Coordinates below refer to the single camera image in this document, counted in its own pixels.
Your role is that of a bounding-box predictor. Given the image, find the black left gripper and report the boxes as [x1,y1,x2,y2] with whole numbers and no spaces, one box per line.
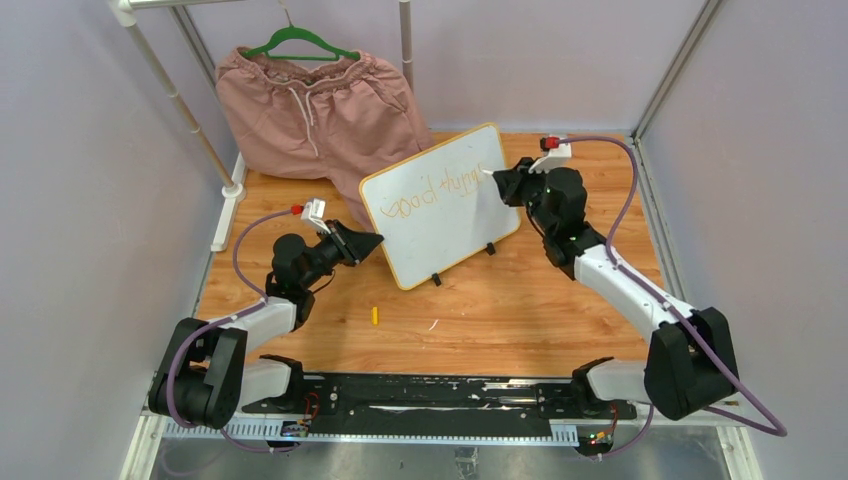
[300,220,383,290]

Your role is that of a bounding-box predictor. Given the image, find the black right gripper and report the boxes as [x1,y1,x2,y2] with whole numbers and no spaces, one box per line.
[493,158,555,236]

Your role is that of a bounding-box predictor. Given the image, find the yellow-framed whiteboard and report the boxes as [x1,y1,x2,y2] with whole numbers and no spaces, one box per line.
[359,123,521,290]

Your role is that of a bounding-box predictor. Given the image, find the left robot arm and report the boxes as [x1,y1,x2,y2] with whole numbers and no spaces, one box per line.
[148,220,384,430]

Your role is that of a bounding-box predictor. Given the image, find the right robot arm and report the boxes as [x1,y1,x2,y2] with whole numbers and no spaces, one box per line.
[491,157,738,420]

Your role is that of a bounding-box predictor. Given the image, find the pink shorts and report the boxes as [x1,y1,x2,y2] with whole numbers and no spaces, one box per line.
[216,47,434,230]

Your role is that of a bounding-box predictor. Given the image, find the white clothes rack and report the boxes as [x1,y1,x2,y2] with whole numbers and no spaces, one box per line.
[106,0,413,253]

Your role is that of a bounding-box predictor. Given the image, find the green clothes hanger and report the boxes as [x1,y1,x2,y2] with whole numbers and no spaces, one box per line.
[241,3,361,62]

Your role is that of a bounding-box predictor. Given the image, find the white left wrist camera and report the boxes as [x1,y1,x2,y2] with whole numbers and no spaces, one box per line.
[300,198,330,234]

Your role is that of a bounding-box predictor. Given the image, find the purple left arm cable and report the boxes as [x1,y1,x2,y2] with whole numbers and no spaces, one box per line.
[165,207,303,455]

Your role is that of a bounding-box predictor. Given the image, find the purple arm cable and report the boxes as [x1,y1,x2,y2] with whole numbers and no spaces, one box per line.
[555,135,789,458]
[165,207,303,455]

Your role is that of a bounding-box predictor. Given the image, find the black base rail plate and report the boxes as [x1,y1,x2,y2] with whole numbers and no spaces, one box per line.
[233,372,637,447]

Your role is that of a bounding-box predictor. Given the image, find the aluminium frame post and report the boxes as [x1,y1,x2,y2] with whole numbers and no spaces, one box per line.
[630,0,725,298]

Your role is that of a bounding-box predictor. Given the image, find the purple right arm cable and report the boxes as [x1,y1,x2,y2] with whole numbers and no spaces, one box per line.
[555,135,789,458]

